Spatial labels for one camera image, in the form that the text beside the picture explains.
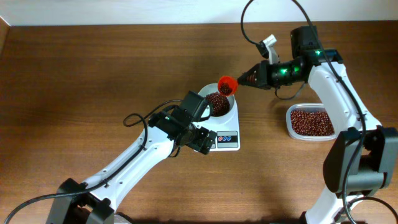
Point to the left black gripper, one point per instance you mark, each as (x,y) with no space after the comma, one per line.
(203,140)

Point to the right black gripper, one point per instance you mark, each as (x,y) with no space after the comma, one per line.
(263,74)

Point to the red plastic scoop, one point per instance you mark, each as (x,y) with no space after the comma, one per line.
(227,85)

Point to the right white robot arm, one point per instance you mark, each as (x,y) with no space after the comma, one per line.
(363,157)

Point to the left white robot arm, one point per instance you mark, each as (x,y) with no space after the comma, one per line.
(99,196)

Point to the white digital kitchen scale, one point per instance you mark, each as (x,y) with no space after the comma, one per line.
(227,129)

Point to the red beans in bowl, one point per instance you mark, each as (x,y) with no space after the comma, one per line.
(220,104)

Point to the white round bowl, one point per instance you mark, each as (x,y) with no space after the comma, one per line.
(211,88)

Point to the clear plastic bean container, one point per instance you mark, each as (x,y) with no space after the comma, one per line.
(308,107)

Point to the red beans in container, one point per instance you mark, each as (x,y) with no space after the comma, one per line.
(311,124)

